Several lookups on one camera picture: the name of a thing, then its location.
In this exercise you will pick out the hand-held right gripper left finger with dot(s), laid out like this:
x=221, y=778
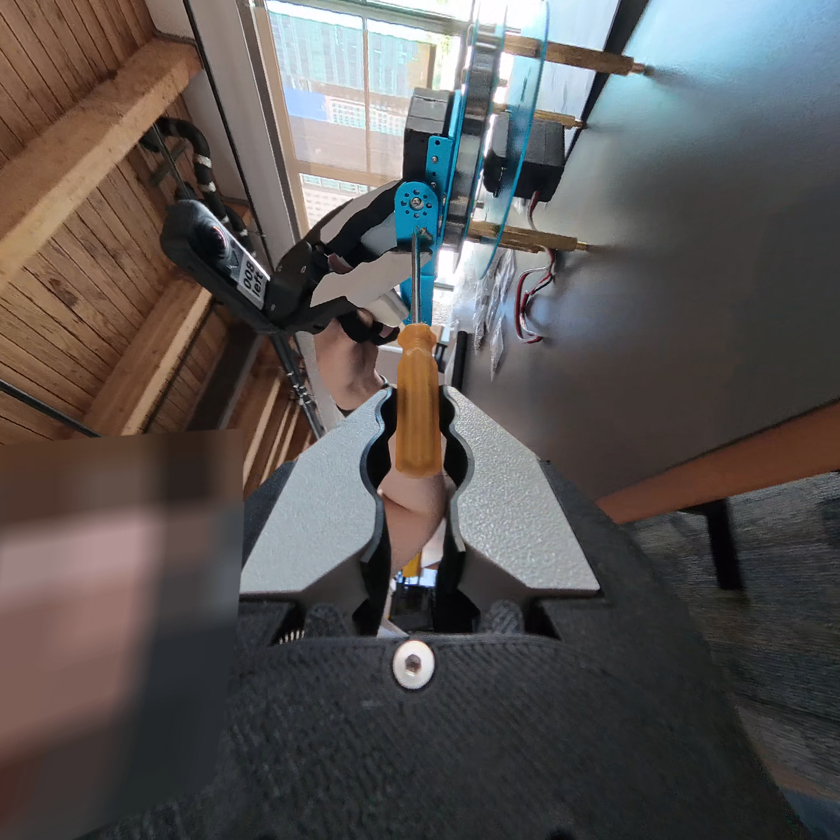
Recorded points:
x=315, y=525

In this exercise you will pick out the black insulated pipe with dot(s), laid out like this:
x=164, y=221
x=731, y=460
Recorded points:
x=197, y=144

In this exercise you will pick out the person's left forearm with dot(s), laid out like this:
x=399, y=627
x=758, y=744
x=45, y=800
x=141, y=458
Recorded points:
x=413, y=518

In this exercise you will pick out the blue toy robot arm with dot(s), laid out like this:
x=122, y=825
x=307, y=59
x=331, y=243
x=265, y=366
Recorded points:
x=420, y=203

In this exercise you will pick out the person's left hand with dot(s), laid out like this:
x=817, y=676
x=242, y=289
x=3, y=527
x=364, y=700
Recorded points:
x=348, y=374

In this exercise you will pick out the cluster of clear parts bags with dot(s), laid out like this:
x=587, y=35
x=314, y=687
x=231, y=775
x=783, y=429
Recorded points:
x=495, y=308

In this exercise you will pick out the window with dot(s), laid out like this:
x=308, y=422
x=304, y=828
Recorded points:
x=328, y=65

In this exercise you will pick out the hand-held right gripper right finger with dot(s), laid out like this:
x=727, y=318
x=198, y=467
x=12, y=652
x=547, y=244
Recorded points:
x=525, y=525

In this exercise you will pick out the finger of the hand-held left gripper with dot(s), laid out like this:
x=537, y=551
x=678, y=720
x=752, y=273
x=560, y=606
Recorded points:
x=361, y=223
x=367, y=279

